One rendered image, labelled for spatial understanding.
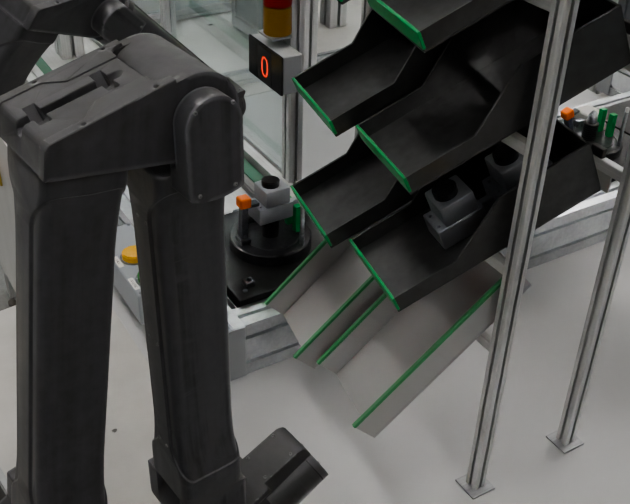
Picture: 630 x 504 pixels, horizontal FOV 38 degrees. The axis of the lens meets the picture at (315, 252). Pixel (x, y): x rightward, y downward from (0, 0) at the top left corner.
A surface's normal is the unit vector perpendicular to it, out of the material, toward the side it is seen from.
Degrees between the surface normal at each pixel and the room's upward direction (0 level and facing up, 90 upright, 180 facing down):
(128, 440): 0
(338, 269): 45
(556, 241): 90
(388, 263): 25
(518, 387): 0
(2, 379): 0
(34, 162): 81
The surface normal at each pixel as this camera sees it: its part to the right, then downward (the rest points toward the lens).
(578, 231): 0.52, 0.50
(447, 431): 0.03, -0.82
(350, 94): -0.37, -0.67
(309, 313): -0.64, -0.45
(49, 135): -0.15, -0.73
